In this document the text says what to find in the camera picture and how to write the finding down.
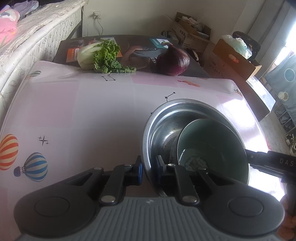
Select large steel bowl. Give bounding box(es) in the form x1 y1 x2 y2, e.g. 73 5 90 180
142 99 249 196

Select green ceramic bowl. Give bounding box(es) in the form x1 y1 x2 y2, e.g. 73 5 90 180
173 119 249 184

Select white shoe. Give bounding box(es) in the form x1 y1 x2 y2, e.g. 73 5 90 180
285 133 296 156

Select pink balloon tablecloth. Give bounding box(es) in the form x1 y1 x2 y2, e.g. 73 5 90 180
1 61 267 240

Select teal hanging cloth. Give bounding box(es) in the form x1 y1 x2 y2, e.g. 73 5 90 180
263 53 295 133

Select cardboard box with label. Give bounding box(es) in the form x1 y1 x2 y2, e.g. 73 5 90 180
203 39 262 81

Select napa cabbage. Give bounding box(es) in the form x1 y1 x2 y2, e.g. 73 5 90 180
77 39 137 74

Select black bag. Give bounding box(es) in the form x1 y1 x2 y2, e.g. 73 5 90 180
232 31 261 61

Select white plastic bag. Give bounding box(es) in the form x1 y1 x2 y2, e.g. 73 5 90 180
221 35 252 59

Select open cardboard box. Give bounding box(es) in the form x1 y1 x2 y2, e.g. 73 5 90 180
170 12 215 55

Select white mattress bed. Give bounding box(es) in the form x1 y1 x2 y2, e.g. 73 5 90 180
1 1 87 120

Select pink blanket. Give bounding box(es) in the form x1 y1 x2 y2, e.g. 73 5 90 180
0 8 20 48

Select wall power socket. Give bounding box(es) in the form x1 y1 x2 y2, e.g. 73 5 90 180
93 11 102 20

